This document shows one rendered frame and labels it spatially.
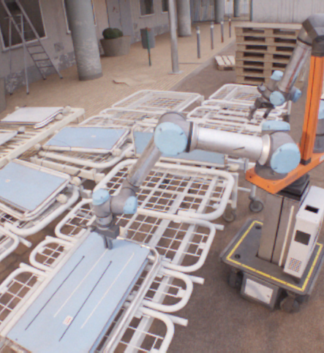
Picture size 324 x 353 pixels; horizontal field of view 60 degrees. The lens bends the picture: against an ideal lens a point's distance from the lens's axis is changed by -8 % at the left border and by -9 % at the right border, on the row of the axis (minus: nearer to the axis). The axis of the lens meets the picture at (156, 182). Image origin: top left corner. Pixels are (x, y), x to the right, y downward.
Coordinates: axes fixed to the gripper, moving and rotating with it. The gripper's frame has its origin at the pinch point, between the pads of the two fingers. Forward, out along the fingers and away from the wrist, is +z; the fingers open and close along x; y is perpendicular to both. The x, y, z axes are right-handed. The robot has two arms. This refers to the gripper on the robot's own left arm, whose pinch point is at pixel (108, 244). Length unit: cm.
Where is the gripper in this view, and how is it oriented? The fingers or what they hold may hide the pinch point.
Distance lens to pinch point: 151.7
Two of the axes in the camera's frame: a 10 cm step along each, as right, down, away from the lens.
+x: 9.1, 2.3, -3.5
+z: 0.2, 8.2, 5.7
